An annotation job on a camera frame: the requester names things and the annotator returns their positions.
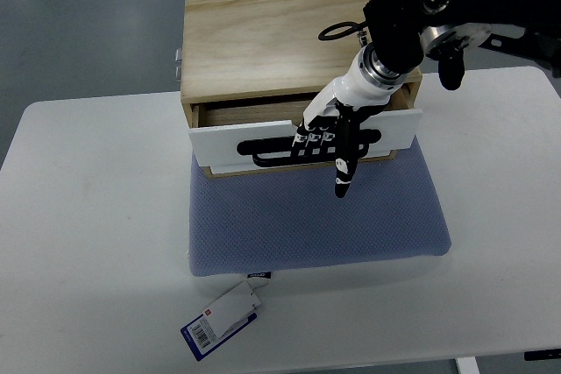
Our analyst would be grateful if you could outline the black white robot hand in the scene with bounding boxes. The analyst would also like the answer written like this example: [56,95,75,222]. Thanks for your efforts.
[291,43,407,198]

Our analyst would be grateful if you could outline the white drawer black handle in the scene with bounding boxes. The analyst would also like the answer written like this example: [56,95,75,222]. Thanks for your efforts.
[188,83,424,172]

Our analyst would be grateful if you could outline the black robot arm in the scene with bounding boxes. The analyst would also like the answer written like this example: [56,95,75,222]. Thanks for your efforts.
[318,0,560,90]

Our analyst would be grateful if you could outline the wooden drawer cabinet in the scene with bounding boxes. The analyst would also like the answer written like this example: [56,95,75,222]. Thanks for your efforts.
[180,0,423,180]

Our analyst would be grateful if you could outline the blue mesh cushion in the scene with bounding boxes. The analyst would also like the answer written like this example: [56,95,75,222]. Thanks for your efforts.
[188,143,451,277]

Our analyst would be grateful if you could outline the silver cabinet hinge clips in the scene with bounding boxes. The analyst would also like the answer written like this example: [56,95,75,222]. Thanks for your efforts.
[174,48,182,82]

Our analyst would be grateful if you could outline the white blue product tag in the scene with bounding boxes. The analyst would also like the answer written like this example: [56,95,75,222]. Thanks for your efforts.
[181,272,272,362]

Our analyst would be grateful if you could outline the white table leg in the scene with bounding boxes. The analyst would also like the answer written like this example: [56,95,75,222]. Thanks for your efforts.
[455,356,480,374]

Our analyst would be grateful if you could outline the black object at table edge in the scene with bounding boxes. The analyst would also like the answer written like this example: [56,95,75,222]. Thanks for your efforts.
[524,349,561,362]

